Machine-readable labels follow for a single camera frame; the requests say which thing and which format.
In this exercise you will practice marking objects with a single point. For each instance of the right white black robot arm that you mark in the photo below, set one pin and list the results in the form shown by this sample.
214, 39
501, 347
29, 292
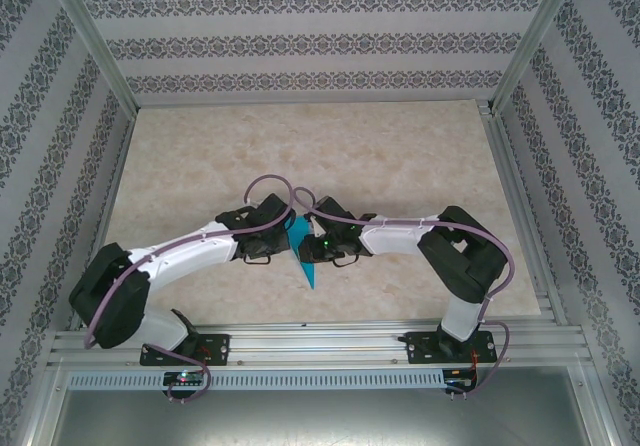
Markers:
395, 238

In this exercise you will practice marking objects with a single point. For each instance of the grey sheet metal panel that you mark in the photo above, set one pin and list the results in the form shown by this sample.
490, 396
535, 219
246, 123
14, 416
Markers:
320, 421

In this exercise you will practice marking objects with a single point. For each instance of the blue paper sheet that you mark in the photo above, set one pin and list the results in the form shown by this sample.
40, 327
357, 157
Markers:
310, 273

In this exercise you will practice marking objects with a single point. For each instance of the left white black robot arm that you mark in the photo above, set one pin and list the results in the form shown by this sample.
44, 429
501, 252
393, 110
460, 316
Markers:
190, 256

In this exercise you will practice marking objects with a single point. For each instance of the aluminium side rail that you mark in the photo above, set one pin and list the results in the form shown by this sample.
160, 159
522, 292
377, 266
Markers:
530, 236
107, 201

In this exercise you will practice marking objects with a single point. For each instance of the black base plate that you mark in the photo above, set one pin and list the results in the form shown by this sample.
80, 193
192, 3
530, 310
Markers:
422, 348
217, 348

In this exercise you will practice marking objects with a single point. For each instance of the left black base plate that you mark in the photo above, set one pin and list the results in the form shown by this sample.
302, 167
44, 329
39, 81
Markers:
217, 348

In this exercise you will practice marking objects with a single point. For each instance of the left small controller board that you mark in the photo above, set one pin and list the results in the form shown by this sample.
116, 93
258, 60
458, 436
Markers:
182, 378

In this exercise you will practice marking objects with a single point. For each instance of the aluminium frame post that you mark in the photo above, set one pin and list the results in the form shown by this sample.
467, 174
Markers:
90, 31
537, 31

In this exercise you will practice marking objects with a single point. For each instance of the right small controller board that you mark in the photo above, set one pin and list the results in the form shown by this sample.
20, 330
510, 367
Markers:
460, 382

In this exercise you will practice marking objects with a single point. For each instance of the small controller board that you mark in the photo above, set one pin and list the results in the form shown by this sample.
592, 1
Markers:
182, 378
460, 382

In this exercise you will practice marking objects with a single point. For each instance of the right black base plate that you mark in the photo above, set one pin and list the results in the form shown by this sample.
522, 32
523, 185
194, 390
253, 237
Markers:
422, 348

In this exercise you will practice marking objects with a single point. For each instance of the aluminium mounting rail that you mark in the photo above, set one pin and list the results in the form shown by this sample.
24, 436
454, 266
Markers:
320, 346

